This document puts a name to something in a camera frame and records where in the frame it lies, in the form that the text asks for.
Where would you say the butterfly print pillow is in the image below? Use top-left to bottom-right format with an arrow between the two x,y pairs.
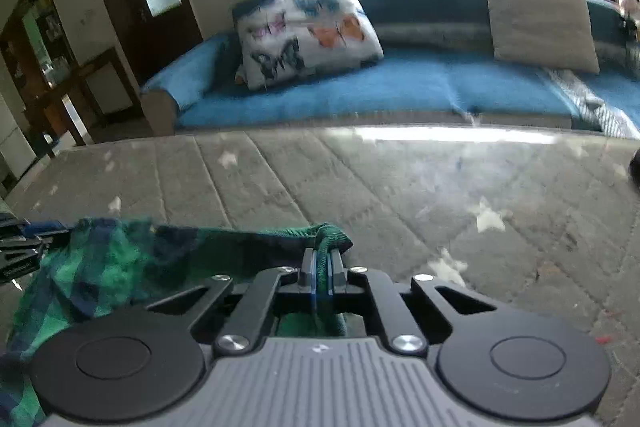
232,0 -> 385,92

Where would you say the blue sofa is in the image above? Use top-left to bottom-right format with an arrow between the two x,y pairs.
140,0 -> 640,138

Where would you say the grey striped blanket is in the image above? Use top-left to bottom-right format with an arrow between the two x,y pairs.
542,66 -> 640,140

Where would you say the grey quilted table cover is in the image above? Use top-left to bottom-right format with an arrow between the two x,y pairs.
0,124 -> 640,427

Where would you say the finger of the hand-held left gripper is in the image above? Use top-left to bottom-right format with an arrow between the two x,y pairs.
0,240 -> 47,286
0,213 -> 69,241

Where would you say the beige pillow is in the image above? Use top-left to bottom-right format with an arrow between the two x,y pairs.
482,0 -> 601,75

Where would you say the dark wooden display shelf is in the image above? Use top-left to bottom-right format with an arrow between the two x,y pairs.
0,0 -> 83,118

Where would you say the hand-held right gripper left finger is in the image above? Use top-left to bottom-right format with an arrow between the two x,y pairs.
145,249 -> 319,356

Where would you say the green plaid cloth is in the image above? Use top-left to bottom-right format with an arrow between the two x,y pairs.
0,217 -> 353,427

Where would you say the dark wooden door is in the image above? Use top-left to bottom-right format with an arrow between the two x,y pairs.
82,0 -> 203,94

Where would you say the small wooden cabinet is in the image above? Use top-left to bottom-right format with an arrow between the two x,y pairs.
75,47 -> 144,128

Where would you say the white appliance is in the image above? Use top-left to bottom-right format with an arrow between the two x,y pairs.
0,97 -> 39,188

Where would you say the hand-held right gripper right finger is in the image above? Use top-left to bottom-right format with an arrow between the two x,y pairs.
320,249 -> 501,356

